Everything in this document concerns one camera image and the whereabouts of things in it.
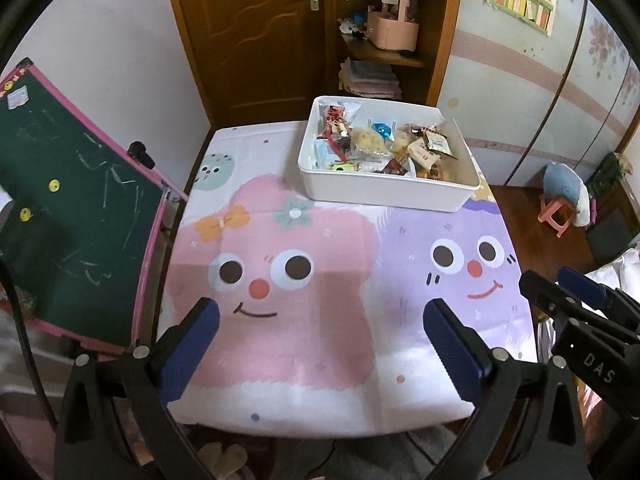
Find white pillow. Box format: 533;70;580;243
582;247;640;293

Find dark snack packet red label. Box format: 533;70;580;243
327;132;354;161

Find black cable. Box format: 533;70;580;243
0;260;62;427

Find black box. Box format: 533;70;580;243
587;205;634;267

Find grey fluffy cloth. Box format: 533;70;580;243
280;424;482;480

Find floral wardrobe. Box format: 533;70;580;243
435;0;640;197

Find small toys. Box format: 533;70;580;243
337;10;371;39

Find pink cloth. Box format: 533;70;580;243
0;400;67;480

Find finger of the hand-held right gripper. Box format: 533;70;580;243
557;266;640;321
519;270;640;345

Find clear packet round cracker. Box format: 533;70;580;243
391;130;414;157

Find green chalkboard pink easel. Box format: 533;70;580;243
0;57;189;349

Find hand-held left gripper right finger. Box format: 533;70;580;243
422;297;586;480

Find pink plastic stool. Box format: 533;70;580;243
538;196;576;239

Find brown wooden door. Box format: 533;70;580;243
162;0;337;129

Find stack of folded cloths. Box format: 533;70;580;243
339;59;404;100

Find red orange snack packet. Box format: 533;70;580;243
324;104;362;136

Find black easel knob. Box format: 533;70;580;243
126;141;155;169

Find wooden corner shelf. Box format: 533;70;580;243
325;0;466;112

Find cartoon printed tablecloth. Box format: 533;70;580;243
157;120;542;437

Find beige packet red stripe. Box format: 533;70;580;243
407;137;454;168

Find clear packet yellow puffs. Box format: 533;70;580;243
350;129;392;157

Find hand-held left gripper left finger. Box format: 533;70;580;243
52;296;222;480

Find white plastic bin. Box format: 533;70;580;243
297;95;482;213

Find beige plush slipper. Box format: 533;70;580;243
197;442;249;480

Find pink stool with cushion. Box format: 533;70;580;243
542;162;591;229

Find pink basket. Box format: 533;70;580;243
367;0;420;54

